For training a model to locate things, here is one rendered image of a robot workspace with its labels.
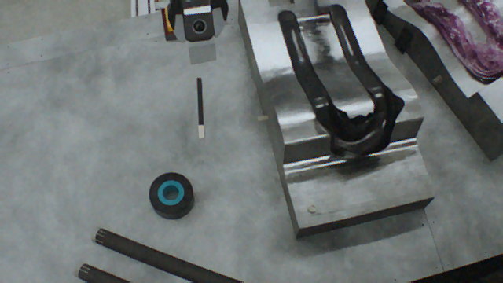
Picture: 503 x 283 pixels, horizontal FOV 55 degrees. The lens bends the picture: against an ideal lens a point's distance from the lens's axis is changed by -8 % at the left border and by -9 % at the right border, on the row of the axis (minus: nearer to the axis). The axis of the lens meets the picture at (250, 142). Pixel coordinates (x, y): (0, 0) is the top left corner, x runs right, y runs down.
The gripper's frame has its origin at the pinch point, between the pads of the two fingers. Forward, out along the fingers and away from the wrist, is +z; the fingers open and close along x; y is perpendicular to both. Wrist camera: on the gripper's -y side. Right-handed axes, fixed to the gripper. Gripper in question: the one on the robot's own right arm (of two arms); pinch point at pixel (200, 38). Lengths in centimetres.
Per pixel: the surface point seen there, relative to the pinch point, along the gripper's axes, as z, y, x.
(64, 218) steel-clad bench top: 15.0, -23.6, 31.5
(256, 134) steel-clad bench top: 15.0, -13.9, -7.7
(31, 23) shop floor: 95, 100, 66
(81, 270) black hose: 12.0, -34.8, 28.4
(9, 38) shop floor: 95, 94, 76
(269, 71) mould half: 6.7, -5.5, -11.9
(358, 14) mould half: 6.4, 4.9, -33.5
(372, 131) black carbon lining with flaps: 7.3, -21.3, -27.5
